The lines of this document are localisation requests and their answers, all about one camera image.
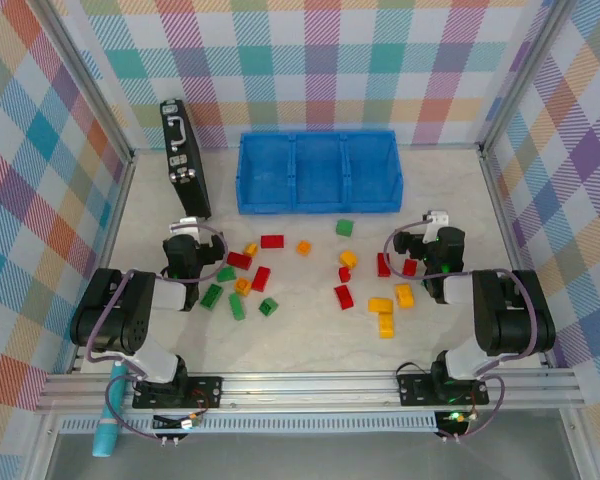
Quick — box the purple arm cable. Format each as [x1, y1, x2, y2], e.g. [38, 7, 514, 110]
[384, 222, 539, 441]
[82, 222, 230, 441]

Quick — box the blue plastic bin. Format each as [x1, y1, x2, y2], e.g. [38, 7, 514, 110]
[343, 129, 404, 214]
[290, 132, 350, 214]
[235, 132, 297, 216]

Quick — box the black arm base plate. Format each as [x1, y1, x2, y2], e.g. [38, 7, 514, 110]
[131, 374, 225, 412]
[396, 372, 491, 407]

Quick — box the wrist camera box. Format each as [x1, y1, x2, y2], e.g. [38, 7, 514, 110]
[422, 209, 451, 236]
[169, 216, 201, 241]

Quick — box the slotted grey cable duct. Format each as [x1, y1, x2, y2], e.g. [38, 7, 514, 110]
[59, 414, 439, 435]

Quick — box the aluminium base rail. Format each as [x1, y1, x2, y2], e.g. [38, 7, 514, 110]
[34, 372, 589, 416]

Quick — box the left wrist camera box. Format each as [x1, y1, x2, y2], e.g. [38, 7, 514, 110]
[169, 216, 201, 241]

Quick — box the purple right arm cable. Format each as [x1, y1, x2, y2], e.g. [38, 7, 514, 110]
[384, 222, 539, 441]

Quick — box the black briefcase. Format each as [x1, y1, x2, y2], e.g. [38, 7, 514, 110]
[159, 98, 214, 224]

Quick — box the aluminium corner post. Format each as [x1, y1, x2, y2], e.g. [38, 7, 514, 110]
[478, 0, 580, 154]
[27, 0, 136, 161]

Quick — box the thin aluminium rear rail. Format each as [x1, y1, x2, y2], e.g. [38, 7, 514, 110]
[132, 143, 483, 152]

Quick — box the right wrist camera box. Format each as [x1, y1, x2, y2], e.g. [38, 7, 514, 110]
[422, 209, 451, 236]

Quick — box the teal marker pen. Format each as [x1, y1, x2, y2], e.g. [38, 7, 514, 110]
[92, 362, 129, 459]

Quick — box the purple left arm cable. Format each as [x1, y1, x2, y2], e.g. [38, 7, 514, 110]
[82, 222, 230, 441]

